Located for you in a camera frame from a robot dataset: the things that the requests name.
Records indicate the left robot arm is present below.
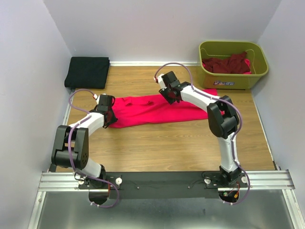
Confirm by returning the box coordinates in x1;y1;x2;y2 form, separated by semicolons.
51;94;118;188

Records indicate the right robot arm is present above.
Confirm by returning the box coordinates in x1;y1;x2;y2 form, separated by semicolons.
154;71;242;187

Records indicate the folded black t shirt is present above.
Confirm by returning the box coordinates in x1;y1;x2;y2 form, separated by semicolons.
64;57;110;89

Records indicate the pink t shirt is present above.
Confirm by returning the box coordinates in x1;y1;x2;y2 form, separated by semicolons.
110;94;208;128

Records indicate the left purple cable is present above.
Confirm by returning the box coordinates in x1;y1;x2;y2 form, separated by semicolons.
67;88;121;208

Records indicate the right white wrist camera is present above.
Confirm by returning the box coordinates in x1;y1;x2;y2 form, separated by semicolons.
154;74;167;91

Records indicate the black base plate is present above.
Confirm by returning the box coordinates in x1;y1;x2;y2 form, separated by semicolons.
76;171;248;203

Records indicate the aluminium frame rail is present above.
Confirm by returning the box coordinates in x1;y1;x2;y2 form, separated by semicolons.
27;88;297;229

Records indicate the dark red t shirt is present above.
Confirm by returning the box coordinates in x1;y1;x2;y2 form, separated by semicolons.
202;52;251;74

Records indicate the olive green plastic bin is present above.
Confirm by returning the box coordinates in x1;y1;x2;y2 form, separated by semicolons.
198;41;269;90

